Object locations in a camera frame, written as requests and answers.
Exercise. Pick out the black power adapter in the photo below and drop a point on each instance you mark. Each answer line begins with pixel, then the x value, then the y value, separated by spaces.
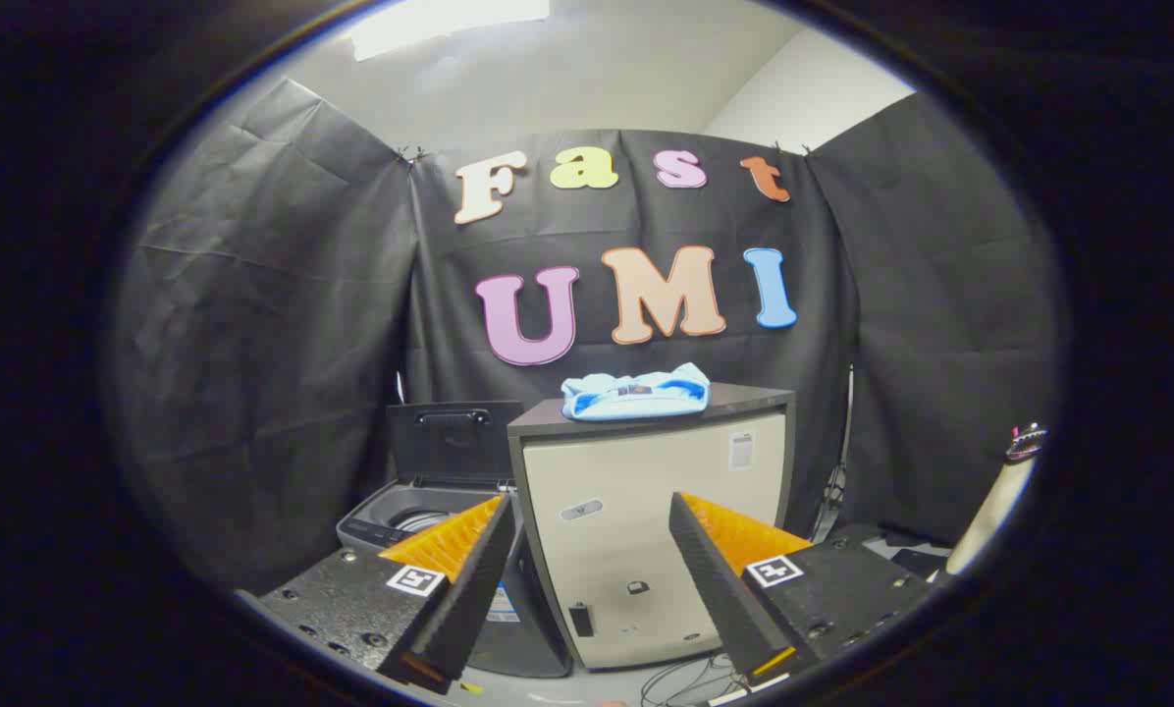
pixel 916 560

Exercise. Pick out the grey washing machine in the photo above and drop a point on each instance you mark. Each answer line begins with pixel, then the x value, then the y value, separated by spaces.
pixel 381 525

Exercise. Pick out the beige cabinet with dark top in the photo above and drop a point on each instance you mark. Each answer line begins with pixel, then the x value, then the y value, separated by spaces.
pixel 626 471

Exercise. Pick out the ceiling light panel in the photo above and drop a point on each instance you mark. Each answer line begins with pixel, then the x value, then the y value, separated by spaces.
pixel 440 25

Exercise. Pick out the cream bottle with dark cap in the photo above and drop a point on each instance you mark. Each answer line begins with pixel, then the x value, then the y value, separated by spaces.
pixel 989 511

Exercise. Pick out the light blue shirt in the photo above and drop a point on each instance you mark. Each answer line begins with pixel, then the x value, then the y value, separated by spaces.
pixel 636 398

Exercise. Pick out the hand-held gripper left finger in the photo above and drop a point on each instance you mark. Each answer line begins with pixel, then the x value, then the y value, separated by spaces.
pixel 469 599

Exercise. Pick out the black backdrop cloth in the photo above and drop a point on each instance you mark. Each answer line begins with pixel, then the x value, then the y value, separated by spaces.
pixel 283 324

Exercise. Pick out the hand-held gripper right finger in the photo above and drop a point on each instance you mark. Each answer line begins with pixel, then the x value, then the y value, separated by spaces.
pixel 724 589

